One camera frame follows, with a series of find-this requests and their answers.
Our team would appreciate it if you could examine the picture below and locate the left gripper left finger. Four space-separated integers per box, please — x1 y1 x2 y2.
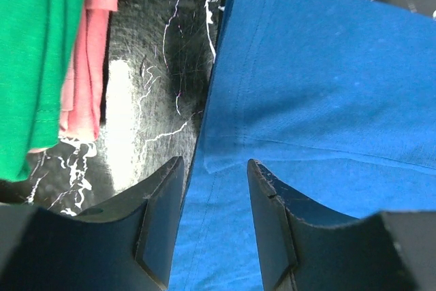
1 157 184 290

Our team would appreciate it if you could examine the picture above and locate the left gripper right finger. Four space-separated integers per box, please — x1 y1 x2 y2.
247 159 435 290

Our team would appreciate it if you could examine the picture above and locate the blue t shirt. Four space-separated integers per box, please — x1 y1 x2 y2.
170 0 435 290

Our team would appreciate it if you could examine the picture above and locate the folded pink t shirt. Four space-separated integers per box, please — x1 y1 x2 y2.
58 0 117 142

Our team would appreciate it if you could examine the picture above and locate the folded green t shirt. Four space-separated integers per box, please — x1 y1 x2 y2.
1 0 84 182

